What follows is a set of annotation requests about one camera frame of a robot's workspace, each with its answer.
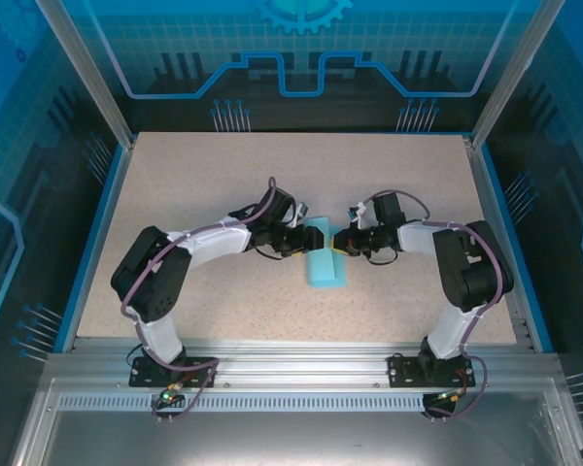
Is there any turquoise cloth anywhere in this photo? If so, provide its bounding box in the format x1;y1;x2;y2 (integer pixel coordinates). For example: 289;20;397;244
301;215;350;288

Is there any shiny metal sheet panel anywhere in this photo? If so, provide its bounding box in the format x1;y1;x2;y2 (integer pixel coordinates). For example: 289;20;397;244
9;378;583;466

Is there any small connector with green light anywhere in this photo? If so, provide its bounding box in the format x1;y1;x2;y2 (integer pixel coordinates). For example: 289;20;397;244
157;382;186;407
434;385;467;404

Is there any blue table edge trim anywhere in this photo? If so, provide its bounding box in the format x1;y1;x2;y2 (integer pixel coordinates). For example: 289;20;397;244
51;143;127;353

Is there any left gripper thin black cable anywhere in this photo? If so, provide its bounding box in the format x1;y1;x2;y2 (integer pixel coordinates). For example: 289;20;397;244
251;244;287;264

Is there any gripper thin black cable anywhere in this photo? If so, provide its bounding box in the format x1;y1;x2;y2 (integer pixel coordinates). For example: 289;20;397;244
363;247;402;267
251;244;287;264

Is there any right gripper thin black cable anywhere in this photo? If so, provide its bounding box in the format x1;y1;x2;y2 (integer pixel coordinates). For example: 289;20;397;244
363;247;402;267

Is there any aluminium frame cross beam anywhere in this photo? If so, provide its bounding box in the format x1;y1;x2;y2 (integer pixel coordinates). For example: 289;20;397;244
43;337;567;392

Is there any aluminium table side rail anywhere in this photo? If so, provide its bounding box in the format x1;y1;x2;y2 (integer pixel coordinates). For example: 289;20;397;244
70;135;138;351
463;134;540;351

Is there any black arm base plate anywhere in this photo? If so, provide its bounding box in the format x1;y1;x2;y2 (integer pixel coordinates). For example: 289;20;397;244
387;352;477;389
129;355;220;389

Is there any slotted grey cable duct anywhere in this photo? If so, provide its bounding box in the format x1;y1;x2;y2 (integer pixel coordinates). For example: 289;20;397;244
57;393;531;414

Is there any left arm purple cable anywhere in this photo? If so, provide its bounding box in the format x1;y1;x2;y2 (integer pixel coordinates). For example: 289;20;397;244
120;175;279;424

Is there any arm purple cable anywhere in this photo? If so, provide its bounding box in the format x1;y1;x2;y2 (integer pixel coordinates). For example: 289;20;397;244
120;175;279;424
363;189;511;424

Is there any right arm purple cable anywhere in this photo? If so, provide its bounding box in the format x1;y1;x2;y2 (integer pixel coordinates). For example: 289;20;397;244
363;189;511;424

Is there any aluminium frame post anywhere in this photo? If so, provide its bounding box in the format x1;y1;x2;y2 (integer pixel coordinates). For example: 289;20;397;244
33;0;138;150
468;0;556;150

